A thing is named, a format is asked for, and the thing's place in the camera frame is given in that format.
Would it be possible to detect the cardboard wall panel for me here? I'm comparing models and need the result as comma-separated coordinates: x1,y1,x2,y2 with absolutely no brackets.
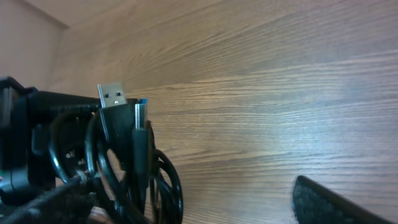
1,0,66,90

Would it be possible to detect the black usb cable blue plug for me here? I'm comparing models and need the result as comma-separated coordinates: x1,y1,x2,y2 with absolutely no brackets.
132,99,183,223

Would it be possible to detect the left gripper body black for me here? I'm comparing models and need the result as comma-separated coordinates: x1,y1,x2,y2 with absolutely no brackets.
0,76,137,206

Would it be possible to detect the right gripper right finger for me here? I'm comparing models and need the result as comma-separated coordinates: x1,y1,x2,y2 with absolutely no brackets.
292,175,393,224

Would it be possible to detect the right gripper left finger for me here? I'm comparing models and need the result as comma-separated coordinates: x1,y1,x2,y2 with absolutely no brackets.
1,177,95,224

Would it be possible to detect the black usb cable silver plug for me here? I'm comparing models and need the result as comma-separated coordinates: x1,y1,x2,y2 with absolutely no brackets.
49,82,147,224

